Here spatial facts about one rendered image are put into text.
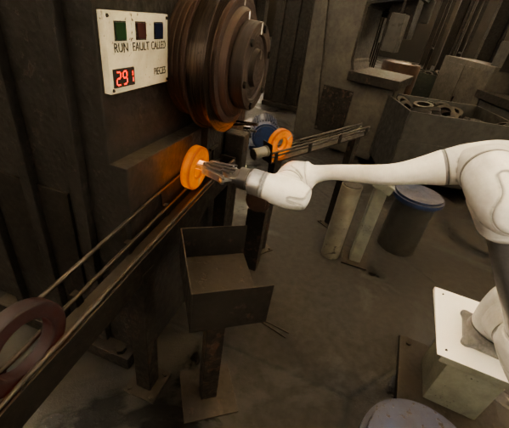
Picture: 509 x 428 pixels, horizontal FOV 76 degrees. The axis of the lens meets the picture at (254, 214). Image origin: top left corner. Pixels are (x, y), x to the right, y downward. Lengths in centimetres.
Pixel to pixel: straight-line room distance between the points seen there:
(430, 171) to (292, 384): 100
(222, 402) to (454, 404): 93
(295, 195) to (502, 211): 53
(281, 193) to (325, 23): 303
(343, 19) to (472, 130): 163
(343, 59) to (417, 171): 294
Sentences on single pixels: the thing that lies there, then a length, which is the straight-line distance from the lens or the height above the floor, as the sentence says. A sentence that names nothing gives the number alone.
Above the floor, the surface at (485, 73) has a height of 101.
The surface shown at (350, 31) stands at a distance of 385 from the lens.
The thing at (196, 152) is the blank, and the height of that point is 86.
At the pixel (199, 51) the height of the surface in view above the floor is 116.
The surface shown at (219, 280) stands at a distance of 98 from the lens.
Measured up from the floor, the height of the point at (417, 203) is 42.
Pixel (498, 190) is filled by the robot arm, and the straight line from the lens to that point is 84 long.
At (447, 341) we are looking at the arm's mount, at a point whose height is 35.
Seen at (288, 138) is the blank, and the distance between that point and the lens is 178.
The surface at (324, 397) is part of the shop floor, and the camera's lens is 154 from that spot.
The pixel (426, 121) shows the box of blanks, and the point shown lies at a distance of 323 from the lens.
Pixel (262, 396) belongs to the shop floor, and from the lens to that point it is 148.
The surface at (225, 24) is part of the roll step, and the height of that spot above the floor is 124.
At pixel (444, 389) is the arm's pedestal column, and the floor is 12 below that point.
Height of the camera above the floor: 129
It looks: 32 degrees down
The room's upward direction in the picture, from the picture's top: 9 degrees clockwise
